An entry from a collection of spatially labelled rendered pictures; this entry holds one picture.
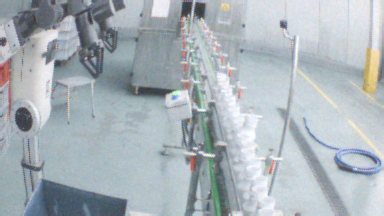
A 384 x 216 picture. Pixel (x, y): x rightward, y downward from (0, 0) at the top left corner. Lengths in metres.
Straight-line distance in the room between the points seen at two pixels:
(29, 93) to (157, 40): 4.61
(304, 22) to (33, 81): 10.82
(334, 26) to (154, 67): 7.26
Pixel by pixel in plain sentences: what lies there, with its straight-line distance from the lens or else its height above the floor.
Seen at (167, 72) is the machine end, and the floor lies 0.33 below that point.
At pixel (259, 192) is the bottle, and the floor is 1.16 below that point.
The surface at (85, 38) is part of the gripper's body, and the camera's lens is 1.27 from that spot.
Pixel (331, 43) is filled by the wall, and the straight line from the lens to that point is 12.31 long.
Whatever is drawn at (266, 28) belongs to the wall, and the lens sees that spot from 11.73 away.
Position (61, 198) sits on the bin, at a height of 0.89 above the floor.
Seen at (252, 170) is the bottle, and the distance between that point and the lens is 1.09.
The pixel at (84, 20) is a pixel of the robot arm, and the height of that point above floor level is 1.44.
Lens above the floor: 1.55
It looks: 15 degrees down
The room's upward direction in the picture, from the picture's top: 7 degrees clockwise
